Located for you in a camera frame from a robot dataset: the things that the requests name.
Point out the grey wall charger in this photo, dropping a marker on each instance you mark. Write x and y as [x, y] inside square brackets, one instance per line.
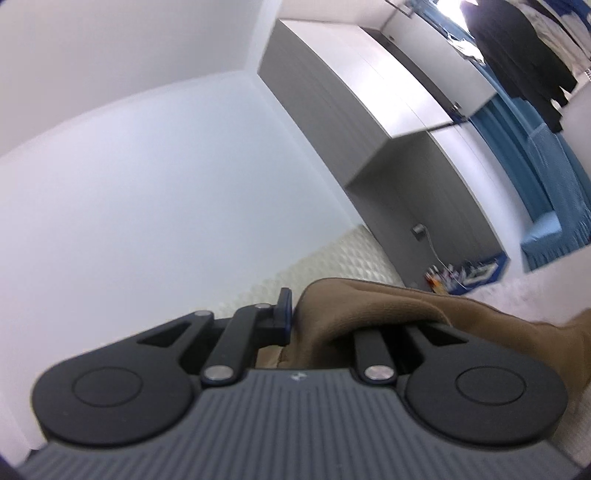
[419, 230]

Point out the grey wardrobe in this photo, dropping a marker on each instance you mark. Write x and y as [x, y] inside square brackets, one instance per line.
[392, 184]

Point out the brown hoodie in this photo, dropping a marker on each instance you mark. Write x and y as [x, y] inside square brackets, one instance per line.
[392, 309]

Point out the blue tray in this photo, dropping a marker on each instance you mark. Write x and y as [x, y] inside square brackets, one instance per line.
[485, 272]

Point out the white hanging garment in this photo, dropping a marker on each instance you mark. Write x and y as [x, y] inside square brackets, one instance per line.
[563, 32]

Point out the blue curtain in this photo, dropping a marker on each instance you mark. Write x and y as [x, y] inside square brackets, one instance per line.
[540, 184]

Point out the cream quilted headboard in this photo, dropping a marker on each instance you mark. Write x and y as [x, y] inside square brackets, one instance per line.
[323, 263]

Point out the black hanging garment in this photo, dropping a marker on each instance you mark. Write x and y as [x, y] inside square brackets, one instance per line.
[517, 55]

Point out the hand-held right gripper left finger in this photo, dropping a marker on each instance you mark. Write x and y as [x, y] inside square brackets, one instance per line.
[286, 318]

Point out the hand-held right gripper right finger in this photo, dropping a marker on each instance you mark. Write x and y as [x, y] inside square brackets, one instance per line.
[371, 353]

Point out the blue covered seat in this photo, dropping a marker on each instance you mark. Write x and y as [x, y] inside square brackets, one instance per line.
[541, 230]

